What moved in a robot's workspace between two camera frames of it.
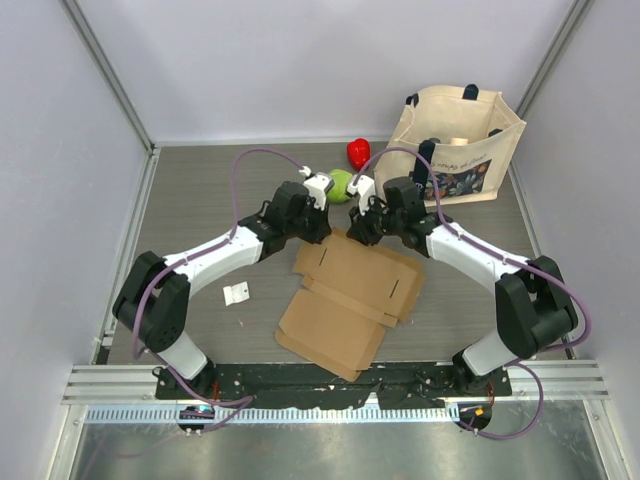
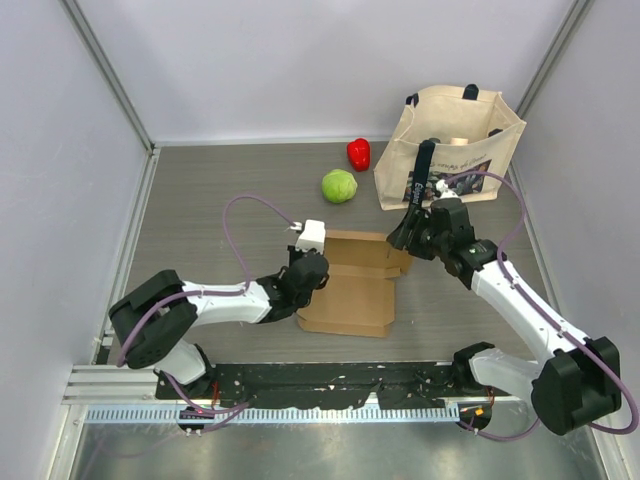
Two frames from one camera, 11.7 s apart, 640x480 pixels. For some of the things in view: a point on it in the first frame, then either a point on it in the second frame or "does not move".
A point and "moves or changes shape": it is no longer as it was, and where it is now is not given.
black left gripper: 323,228 to 294,253
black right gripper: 359,229 to 415,219
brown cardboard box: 349,294 moves or changes shape
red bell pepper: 358,151 does not move
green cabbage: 338,192 does not move
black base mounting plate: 280,385 does not move
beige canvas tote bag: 465,133 does not move
